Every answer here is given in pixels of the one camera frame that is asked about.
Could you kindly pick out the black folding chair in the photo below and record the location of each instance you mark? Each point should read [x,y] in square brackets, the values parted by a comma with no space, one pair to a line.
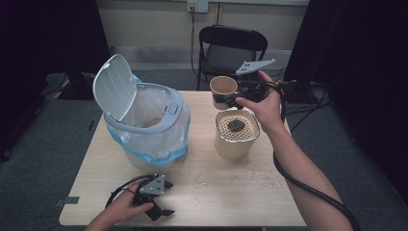
[229,48]

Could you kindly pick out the dark wet tea leaves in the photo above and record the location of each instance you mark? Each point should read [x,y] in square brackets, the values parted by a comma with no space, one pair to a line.
[236,125]

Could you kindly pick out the grey floor tape strip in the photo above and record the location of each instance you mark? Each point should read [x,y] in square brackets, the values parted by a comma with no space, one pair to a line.
[68,200]

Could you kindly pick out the brown paper cup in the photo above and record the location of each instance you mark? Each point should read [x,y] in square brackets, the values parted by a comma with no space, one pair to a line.
[222,86]

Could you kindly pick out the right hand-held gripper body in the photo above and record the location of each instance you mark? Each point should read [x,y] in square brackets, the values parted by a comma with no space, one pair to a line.
[253,89]

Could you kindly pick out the white grey lidded trash can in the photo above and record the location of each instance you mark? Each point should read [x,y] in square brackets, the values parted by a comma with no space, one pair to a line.
[115,86]

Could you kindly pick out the black yellow-striped stand base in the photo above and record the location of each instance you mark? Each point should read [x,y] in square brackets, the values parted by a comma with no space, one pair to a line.
[298,93]

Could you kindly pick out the dark curtain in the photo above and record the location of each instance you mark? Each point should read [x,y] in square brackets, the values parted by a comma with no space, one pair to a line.
[362,64]
[48,38]

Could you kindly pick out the person's left hand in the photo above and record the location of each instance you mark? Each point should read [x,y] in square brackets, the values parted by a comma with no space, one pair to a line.
[125,205]

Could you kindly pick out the beige strainer bucket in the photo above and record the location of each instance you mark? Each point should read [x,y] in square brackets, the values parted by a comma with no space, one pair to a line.
[235,149]

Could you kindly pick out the white wall socket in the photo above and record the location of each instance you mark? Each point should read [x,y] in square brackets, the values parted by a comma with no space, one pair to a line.
[197,5]

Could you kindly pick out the person's right hand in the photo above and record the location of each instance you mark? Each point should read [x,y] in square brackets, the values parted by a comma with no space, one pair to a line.
[267,106]

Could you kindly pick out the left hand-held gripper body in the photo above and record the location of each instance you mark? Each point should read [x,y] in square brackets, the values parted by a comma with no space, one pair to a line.
[153,186]

